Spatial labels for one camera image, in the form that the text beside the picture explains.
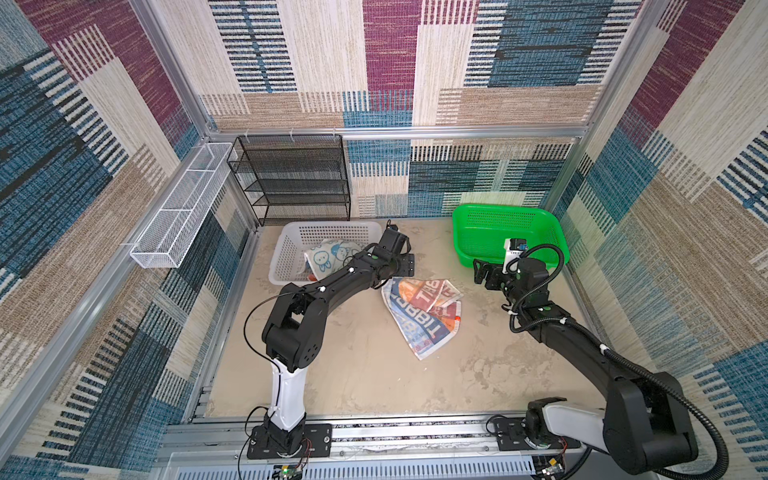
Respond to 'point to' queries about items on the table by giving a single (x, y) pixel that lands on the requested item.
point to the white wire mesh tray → (164, 243)
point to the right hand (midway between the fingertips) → (488, 265)
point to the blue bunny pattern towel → (327, 257)
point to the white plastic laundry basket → (292, 239)
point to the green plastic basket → (479, 230)
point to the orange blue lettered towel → (426, 310)
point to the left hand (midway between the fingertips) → (404, 258)
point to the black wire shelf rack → (294, 177)
